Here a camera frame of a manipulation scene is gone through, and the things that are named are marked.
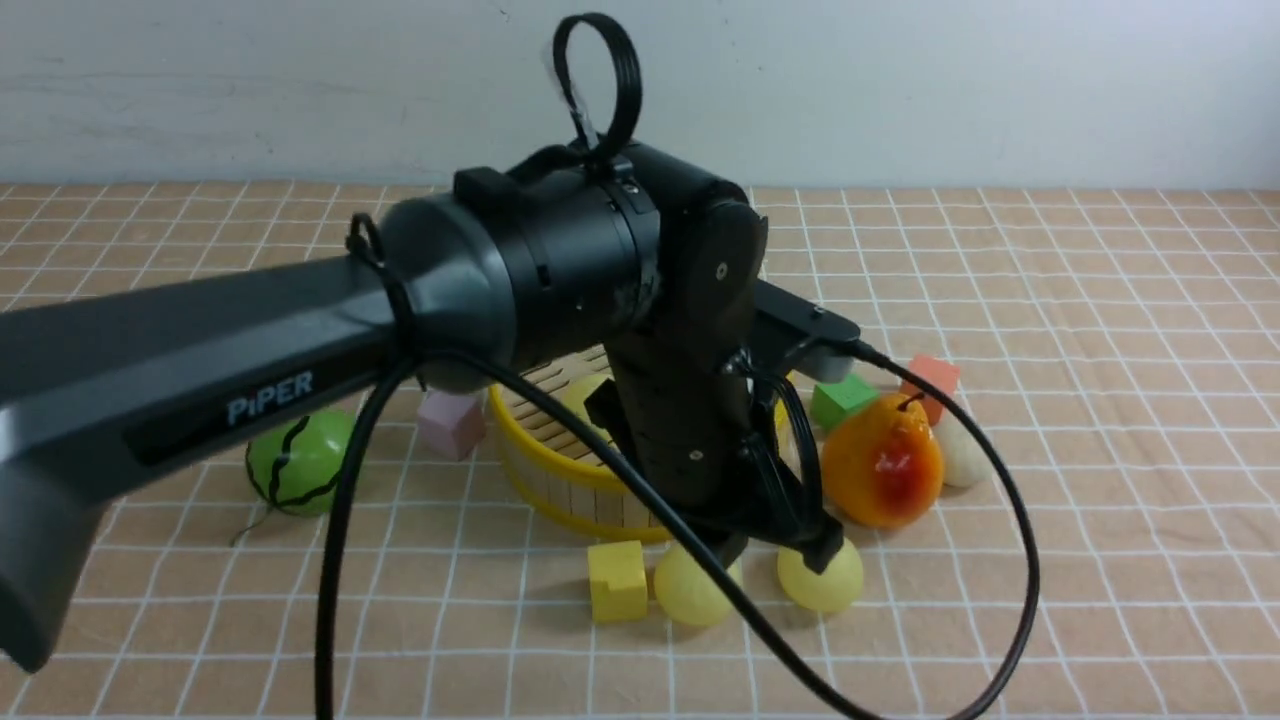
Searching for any white bun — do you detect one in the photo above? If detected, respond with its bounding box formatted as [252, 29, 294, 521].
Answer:
[933, 414, 996, 489]

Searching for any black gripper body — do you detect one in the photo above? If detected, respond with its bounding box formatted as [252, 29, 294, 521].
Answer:
[586, 333, 831, 546]

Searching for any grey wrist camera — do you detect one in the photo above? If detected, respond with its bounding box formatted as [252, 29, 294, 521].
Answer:
[750, 279, 863, 380]

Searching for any yellow bamboo steamer tray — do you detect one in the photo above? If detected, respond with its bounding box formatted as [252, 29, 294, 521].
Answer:
[488, 346, 669, 544]

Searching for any green toy watermelon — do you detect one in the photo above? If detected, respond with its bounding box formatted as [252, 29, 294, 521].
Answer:
[229, 409, 355, 546]

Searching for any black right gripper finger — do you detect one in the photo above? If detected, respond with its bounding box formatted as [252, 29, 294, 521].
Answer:
[698, 530, 750, 569]

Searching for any pink cube block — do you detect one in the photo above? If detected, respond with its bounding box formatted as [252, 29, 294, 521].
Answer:
[416, 389, 486, 461]

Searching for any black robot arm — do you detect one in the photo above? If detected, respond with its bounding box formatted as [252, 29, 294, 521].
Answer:
[3, 142, 856, 673]

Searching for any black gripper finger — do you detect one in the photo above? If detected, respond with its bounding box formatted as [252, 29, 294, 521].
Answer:
[797, 530, 846, 575]

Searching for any yellow cube block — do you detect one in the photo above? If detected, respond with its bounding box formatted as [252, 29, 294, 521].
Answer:
[586, 541, 649, 624]

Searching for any orange toy pear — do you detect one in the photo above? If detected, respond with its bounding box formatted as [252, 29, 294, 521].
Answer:
[820, 392, 945, 530]

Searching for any green cube block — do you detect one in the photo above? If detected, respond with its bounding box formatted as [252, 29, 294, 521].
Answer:
[809, 372, 881, 432]

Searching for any yellow bun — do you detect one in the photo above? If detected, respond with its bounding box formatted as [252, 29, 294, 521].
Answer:
[559, 373, 611, 436]
[652, 543, 735, 626]
[776, 538, 865, 614]

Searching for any black cable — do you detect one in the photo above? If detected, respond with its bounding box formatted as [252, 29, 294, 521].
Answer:
[314, 12, 1042, 720]

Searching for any orange cube block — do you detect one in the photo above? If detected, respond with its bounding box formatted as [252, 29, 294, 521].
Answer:
[900, 354, 961, 427]

